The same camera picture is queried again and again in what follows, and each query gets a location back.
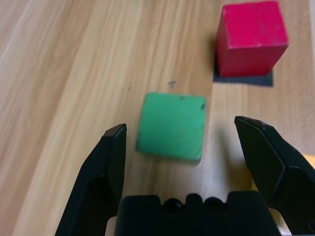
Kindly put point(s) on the green wooden block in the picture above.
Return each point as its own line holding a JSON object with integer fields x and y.
{"x": 171, "y": 125}

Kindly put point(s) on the red wooden block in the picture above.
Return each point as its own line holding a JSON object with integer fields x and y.
{"x": 251, "y": 39}

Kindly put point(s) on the black square marker pad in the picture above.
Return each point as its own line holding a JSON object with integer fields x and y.
{"x": 243, "y": 80}

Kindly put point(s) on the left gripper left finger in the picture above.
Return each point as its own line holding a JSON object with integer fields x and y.
{"x": 103, "y": 167}

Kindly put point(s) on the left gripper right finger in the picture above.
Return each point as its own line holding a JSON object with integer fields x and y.
{"x": 273, "y": 157}

